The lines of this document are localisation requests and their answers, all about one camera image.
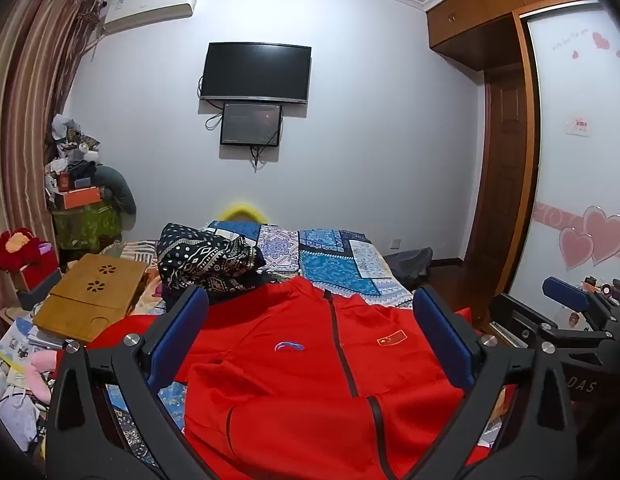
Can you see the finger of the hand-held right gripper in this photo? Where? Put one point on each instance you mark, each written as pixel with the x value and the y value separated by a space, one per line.
pixel 564 293
pixel 509 312

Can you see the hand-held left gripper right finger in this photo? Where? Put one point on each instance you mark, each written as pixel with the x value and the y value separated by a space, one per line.
pixel 442 342

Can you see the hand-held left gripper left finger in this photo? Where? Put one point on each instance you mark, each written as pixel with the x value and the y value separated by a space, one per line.
pixel 180 340

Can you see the red zip jacket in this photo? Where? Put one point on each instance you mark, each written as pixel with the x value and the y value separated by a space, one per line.
pixel 290 395

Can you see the dark patterned cloth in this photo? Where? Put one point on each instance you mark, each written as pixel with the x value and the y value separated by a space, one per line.
pixel 205 260

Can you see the dark grey bag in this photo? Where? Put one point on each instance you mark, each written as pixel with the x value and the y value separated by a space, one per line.
pixel 409 265

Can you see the wooden lap desk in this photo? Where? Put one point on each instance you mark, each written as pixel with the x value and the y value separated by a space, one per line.
pixel 90 295

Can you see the colourful cartoon blanket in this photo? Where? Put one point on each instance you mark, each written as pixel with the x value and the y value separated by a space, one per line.
pixel 135 249

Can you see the white heart-sticker sliding door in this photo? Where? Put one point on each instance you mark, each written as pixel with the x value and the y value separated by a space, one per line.
pixel 579 185

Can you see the brown wooden door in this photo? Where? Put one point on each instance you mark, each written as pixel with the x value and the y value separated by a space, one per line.
pixel 502 170

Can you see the blue patchwork bedsheet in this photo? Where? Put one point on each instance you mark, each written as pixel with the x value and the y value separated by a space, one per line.
pixel 330 252

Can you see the yellow plush object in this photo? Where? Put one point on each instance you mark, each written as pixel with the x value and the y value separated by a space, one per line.
pixel 242 210

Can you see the pink plush toy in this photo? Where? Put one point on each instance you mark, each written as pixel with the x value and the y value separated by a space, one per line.
pixel 37 370

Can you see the green patterned cloth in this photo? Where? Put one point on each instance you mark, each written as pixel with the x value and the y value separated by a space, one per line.
pixel 85 227

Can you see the grey box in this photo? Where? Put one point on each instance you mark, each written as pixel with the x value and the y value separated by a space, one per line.
pixel 40 290

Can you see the scattered printed papers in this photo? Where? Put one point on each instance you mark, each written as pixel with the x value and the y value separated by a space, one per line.
pixel 20 345

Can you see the small red white sticker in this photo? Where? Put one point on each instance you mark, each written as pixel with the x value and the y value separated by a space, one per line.
pixel 578 126

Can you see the orange box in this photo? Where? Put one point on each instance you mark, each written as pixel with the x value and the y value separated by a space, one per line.
pixel 79 198

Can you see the white plastic bag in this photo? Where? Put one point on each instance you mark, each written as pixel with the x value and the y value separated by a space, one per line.
pixel 12 420

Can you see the red plush bouquet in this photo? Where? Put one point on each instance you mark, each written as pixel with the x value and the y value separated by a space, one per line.
pixel 17 247

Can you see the brown striped curtain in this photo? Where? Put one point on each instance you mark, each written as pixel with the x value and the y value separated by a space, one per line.
pixel 30 110

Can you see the wooden wardrobe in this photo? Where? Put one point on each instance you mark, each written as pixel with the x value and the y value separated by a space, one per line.
pixel 469 15

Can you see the white air conditioner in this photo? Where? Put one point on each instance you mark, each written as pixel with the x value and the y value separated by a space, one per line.
pixel 150 7

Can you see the small black wall monitor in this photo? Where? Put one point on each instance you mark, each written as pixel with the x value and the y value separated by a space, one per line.
pixel 251 124

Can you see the black wall television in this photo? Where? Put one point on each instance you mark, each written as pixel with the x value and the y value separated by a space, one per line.
pixel 255 72

